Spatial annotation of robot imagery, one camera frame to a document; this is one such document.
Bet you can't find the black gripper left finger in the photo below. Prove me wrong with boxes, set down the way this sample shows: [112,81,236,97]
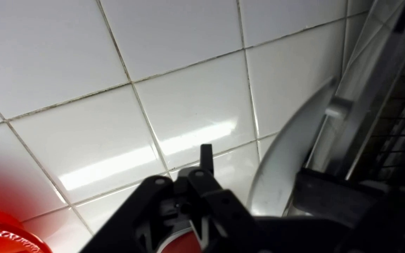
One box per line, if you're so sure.
[80,143,260,253]

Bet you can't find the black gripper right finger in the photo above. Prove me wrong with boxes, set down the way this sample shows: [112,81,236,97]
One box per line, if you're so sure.
[285,167,405,253]

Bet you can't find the white toaster oven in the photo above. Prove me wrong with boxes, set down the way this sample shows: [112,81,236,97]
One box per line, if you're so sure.
[305,0,405,188]

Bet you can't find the white plate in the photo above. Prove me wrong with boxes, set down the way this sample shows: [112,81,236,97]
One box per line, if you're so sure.
[245,76,340,218]

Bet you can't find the red small cup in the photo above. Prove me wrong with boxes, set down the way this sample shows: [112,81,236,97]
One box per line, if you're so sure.
[0,206,54,253]

